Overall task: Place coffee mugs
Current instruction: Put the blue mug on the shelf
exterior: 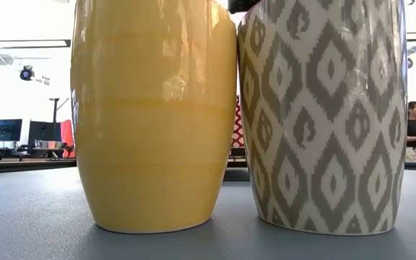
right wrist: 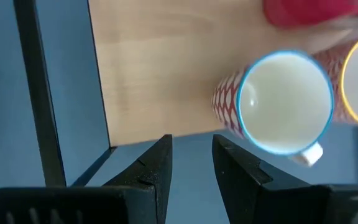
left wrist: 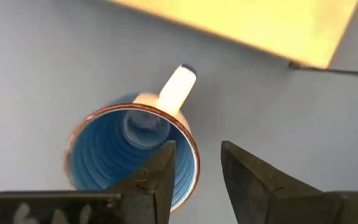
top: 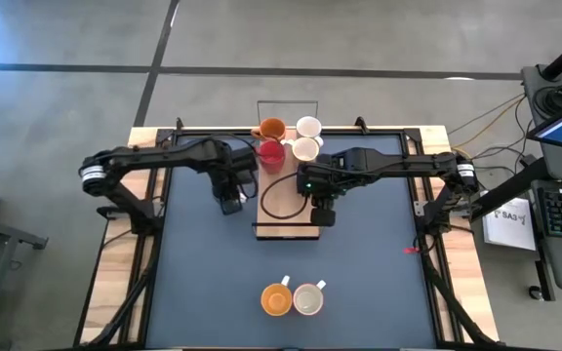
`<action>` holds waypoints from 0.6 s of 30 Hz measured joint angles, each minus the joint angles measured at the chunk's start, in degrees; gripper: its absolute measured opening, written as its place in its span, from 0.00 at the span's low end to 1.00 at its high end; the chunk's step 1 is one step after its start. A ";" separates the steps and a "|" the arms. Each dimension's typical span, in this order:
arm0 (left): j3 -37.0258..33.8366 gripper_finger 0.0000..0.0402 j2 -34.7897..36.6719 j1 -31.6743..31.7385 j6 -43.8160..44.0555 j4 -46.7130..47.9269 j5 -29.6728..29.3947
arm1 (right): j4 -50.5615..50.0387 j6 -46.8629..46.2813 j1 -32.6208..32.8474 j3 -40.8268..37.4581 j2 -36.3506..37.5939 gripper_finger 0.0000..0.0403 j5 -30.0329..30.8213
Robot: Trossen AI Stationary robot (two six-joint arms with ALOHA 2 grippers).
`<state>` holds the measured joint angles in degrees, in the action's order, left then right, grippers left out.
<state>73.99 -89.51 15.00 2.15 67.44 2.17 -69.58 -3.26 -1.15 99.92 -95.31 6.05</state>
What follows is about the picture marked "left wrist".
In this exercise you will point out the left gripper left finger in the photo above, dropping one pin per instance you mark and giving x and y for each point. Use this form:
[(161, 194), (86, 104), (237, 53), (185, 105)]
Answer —
[(141, 193)]

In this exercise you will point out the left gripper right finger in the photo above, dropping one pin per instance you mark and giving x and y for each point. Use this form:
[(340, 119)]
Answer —
[(259, 193)]

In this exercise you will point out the blue-grey table mat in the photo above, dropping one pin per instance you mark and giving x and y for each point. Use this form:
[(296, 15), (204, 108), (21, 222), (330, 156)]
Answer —
[(26, 93)]

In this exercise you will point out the wooden shelf with black frame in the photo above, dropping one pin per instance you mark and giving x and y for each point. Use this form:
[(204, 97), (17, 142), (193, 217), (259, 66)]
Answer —
[(259, 25)]

